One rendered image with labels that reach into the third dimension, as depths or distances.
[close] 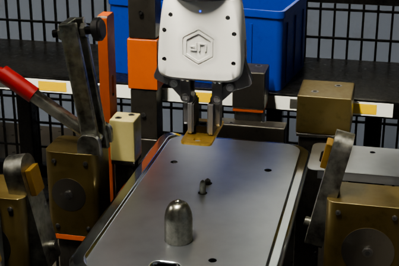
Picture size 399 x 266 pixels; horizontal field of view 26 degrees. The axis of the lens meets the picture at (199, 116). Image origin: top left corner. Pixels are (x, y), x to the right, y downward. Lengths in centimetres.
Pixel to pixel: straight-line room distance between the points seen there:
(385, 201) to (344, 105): 31
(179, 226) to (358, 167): 32
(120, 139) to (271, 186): 21
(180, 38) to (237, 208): 22
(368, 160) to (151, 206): 33
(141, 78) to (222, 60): 39
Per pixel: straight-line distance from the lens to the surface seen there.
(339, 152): 97
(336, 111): 128
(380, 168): 119
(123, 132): 116
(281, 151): 123
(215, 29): 99
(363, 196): 100
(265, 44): 137
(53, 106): 111
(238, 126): 132
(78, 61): 106
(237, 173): 115
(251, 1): 153
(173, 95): 141
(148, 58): 136
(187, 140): 103
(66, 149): 111
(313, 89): 130
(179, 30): 100
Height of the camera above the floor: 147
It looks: 20 degrees down
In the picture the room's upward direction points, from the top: straight up
